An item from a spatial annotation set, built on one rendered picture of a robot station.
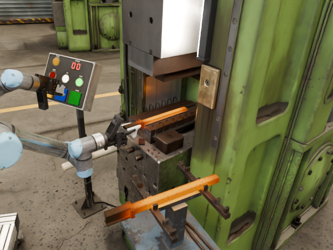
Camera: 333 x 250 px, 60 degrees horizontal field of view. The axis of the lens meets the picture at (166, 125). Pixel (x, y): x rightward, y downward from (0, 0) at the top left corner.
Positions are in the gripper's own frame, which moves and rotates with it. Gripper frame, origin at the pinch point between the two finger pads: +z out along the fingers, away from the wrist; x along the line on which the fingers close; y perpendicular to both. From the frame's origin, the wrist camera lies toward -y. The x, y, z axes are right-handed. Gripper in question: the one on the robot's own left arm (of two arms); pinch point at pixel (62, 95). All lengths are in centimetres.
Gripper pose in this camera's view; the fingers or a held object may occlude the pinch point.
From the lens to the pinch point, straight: 165.7
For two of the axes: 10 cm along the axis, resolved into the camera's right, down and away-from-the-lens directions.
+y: 2.6, -9.6, -0.3
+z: 3.4, 0.7, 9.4
